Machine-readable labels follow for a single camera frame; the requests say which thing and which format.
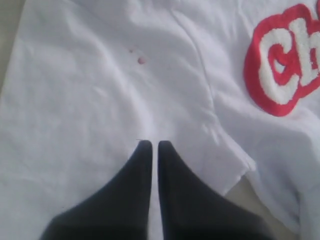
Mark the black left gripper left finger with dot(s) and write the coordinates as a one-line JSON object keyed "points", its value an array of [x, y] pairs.
{"points": [[118, 211]]}

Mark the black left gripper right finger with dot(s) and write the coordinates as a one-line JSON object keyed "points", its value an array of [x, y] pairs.
{"points": [[190, 210]]}

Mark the white t-shirt red logo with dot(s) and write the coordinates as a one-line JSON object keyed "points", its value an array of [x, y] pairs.
{"points": [[233, 84]]}

